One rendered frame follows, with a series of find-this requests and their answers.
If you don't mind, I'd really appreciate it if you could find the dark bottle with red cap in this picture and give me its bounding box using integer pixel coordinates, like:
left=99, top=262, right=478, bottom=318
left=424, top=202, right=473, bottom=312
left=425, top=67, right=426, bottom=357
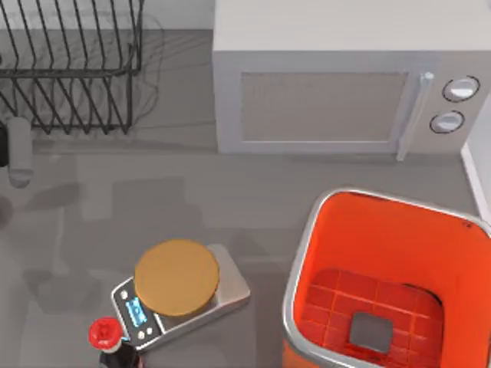
left=87, top=316, right=146, bottom=368

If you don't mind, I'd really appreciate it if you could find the orange bin with grey rim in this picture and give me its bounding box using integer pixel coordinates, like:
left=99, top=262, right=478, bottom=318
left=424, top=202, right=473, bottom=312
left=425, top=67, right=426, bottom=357
left=282, top=187, right=491, bottom=368

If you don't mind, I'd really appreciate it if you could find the pale microwave door handle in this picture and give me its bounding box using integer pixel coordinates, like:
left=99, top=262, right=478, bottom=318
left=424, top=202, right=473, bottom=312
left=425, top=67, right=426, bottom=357
left=396, top=71, right=435, bottom=163

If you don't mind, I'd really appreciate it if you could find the silver kitchen scale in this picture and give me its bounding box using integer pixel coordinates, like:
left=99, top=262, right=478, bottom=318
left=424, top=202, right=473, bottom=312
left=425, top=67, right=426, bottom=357
left=110, top=242, right=252, bottom=352

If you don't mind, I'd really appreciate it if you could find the black wire dish rack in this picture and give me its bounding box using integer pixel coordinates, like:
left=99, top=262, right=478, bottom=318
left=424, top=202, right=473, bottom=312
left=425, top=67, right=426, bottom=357
left=0, top=0, right=146, bottom=136

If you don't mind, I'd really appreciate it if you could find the pale microwave oven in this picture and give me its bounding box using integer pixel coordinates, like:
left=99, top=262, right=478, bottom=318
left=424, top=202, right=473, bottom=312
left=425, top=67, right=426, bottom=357
left=212, top=0, right=491, bottom=163

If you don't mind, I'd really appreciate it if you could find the microwave oven knob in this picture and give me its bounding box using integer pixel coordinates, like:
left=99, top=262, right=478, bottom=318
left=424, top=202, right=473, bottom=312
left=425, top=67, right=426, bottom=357
left=441, top=75, right=482, bottom=103
left=429, top=110, right=466, bottom=135

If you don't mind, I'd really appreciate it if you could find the round brown scale plate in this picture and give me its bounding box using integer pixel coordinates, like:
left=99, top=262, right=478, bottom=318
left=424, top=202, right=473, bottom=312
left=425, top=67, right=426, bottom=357
left=133, top=238, right=221, bottom=317

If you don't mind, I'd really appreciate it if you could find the microwave oven door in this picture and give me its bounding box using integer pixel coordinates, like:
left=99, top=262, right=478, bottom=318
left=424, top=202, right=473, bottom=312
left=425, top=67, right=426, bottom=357
left=217, top=51, right=423, bottom=155

